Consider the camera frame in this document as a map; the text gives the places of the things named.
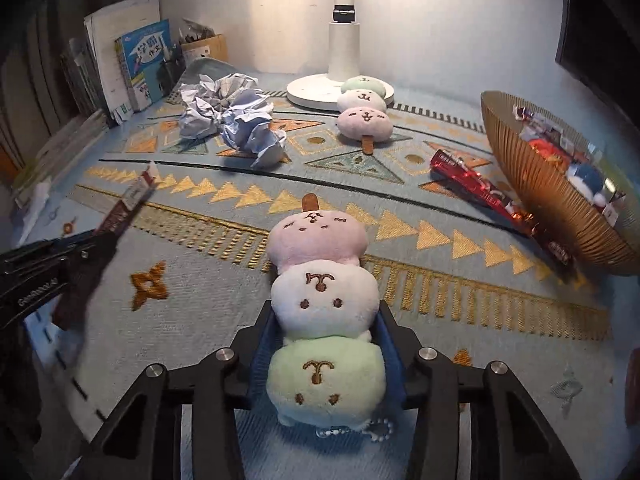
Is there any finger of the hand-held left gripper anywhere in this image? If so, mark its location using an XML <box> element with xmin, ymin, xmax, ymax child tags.
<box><xmin>51</xmin><ymin>247</ymin><xmax>120</xmax><ymax>332</ymax></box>
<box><xmin>49</xmin><ymin>229</ymin><xmax>120</xmax><ymax>262</ymax></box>

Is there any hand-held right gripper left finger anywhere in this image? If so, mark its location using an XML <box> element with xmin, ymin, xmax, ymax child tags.
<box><xmin>72</xmin><ymin>300</ymin><xmax>281</xmax><ymax>480</ymax></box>

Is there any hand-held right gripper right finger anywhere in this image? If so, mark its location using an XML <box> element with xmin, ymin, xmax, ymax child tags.
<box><xmin>370</xmin><ymin>300</ymin><xmax>581</xmax><ymax>480</ymax></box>

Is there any long thin snack packet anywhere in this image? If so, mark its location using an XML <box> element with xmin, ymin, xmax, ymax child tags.
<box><xmin>94</xmin><ymin>161</ymin><xmax>162</xmax><ymax>237</ymax></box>

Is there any dango skewer plush toy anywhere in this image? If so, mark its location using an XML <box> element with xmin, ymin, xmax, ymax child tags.
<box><xmin>335</xmin><ymin>75</ymin><xmax>396</xmax><ymax>158</ymax></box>
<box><xmin>265</xmin><ymin>192</ymin><xmax>397</xmax><ymax>445</ymax></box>

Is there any pale blue paper ball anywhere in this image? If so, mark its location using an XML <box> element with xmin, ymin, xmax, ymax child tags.
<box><xmin>221</xmin><ymin>117</ymin><xmax>289</xmax><ymax>170</ymax></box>
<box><xmin>220</xmin><ymin>90</ymin><xmax>276</xmax><ymax>135</ymax></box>
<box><xmin>178</xmin><ymin>82</ymin><xmax>227</xmax><ymax>139</ymax></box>

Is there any golden ribbed bowl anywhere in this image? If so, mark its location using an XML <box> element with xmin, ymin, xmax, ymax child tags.
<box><xmin>480</xmin><ymin>90</ymin><xmax>640</xmax><ymax>277</ymax></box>

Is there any orange snack packet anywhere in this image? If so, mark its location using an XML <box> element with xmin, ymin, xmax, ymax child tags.
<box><xmin>526</xmin><ymin>136</ymin><xmax>572</xmax><ymax>172</ymax></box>

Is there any blue and white plush toy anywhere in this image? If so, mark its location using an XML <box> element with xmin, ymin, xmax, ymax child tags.
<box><xmin>566</xmin><ymin>161</ymin><xmax>620</xmax><ymax>207</ymax></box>

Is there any patterned blue woven mat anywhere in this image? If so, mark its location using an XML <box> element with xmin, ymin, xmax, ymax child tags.
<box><xmin>30</xmin><ymin>57</ymin><xmax>640</xmax><ymax>480</ymax></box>

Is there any stack of books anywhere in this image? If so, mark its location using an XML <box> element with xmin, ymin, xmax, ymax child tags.
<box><xmin>82</xmin><ymin>0</ymin><xmax>163</xmax><ymax>122</ymax></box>
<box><xmin>0</xmin><ymin>10</ymin><xmax>112</xmax><ymax>206</ymax></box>

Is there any blue cover book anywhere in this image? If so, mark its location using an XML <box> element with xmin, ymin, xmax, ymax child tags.
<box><xmin>114</xmin><ymin>19</ymin><xmax>174</xmax><ymax>112</ymax></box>

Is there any black mesh pen holder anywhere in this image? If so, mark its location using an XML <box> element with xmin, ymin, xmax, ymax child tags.
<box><xmin>159</xmin><ymin>54</ymin><xmax>189</xmax><ymax>97</ymax></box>

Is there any glossy red box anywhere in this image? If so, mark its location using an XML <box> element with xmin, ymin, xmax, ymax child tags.
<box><xmin>429</xmin><ymin>148</ymin><xmax>575</xmax><ymax>270</ymax></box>

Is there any crumpled checked paper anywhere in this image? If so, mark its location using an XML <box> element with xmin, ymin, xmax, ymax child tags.
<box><xmin>199</xmin><ymin>73</ymin><xmax>262</xmax><ymax>107</ymax></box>

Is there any brown cardboard box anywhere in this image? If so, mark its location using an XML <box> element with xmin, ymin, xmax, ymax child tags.
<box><xmin>179</xmin><ymin>34</ymin><xmax>229</xmax><ymax>67</ymax></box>

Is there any clear plastic stationery packet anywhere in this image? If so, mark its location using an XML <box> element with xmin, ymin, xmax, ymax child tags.
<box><xmin>179</xmin><ymin>16</ymin><xmax>217</xmax><ymax>44</ymax></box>

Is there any pile of candy wrappers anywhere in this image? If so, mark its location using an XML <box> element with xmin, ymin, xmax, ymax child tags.
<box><xmin>511</xmin><ymin>103</ymin><xmax>570</xmax><ymax>139</ymax></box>

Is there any white desk lamp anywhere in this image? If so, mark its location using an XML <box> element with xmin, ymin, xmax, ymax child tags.
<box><xmin>286</xmin><ymin>0</ymin><xmax>397</xmax><ymax>110</ymax></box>

